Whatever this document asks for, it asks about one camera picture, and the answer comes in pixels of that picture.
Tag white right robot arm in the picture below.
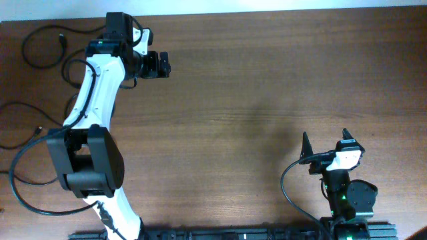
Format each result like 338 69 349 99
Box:
280 128 378 239

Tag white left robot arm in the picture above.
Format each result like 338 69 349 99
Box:
9 12 171 239

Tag black cable with gold plug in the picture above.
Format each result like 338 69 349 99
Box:
0 93 79 151

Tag long black USB cable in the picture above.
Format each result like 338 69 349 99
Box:
21 24 107 89

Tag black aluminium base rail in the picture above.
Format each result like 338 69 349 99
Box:
68 223 398 240

